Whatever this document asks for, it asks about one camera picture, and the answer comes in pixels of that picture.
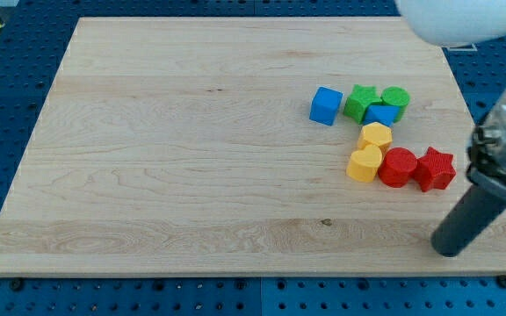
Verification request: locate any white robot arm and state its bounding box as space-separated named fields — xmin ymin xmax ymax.
xmin=395 ymin=0 xmax=506 ymax=201

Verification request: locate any green star block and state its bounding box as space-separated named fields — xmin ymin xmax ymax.
xmin=343 ymin=84 xmax=382 ymax=124

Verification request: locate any red star block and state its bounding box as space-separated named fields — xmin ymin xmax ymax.
xmin=413 ymin=147 xmax=457 ymax=192

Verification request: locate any wooden board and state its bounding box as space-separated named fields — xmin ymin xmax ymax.
xmin=0 ymin=18 xmax=506 ymax=277

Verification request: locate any blue cube block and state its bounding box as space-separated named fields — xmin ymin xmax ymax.
xmin=309 ymin=87 xmax=343 ymax=126

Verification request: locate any yellow heart block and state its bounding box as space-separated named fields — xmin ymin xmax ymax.
xmin=346 ymin=144 xmax=383 ymax=183

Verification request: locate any yellow hexagon block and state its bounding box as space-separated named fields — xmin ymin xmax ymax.
xmin=357 ymin=122 xmax=393 ymax=154

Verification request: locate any blue triangle block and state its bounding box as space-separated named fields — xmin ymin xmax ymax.
xmin=363 ymin=104 xmax=400 ymax=126

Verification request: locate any red cylinder block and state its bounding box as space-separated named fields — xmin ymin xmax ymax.
xmin=378 ymin=147 xmax=417 ymax=188

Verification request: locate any green cylinder block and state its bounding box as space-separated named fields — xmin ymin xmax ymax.
xmin=381 ymin=86 xmax=411 ymax=123

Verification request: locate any grey cylindrical pointer tool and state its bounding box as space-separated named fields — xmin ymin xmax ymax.
xmin=430 ymin=184 xmax=506 ymax=257

